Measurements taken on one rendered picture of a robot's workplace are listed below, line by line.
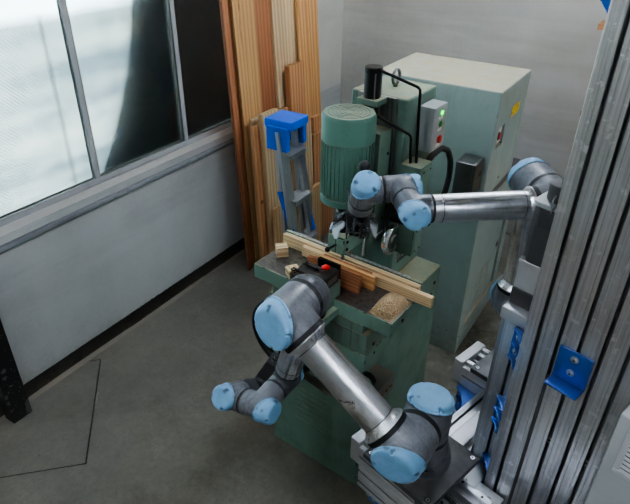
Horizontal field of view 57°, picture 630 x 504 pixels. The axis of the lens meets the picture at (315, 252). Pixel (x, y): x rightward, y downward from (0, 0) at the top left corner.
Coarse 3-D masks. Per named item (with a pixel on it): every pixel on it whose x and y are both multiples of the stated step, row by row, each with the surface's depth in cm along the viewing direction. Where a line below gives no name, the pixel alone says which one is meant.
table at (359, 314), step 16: (272, 256) 223; (288, 256) 223; (304, 256) 223; (256, 272) 220; (272, 272) 214; (336, 304) 200; (352, 304) 197; (368, 304) 198; (416, 304) 202; (352, 320) 199; (368, 320) 194; (384, 320) 190; (400, 320) 194
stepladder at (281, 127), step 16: (288, 112) 288; (272, 128) 280; (288, 128) 277; (304, 128) 290; (272, 144) 284; (288, 144) 281; (288, 160) 288; (304, 160) 302; (288, 176) 291; (304, 176) 304; (288, 192) 293; (304, 192) 305; (288, 208) 296; (304, 208) 311; (288, 224) 300; (304, 224) 320
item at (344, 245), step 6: (330, 234) 204; (342, 234) 204; (348, 234) 204; (330, 240) 205; (336, 240) 204; (342, 240) 202; (348, 240) 204; (354, 240) 208; (360, 240) 212; (336, 246) 205; (342, 246) 203; (348, 246) 206; (354, 246) 209; (336, 252) 206; (342, 252) 204
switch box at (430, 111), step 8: (424, 104) 199; (432, 104) 199; (440, 104) 199; (424, 112) 198; (432, 112) 196; (440, 112) 199; (424, 120) 199; (432, 120) 197; (424, 128) 200; (432, 128) 199; (424, 136) 202; (432, 136) 200; (424, 144) 203; (432, 144) 202; (440, 144) 208
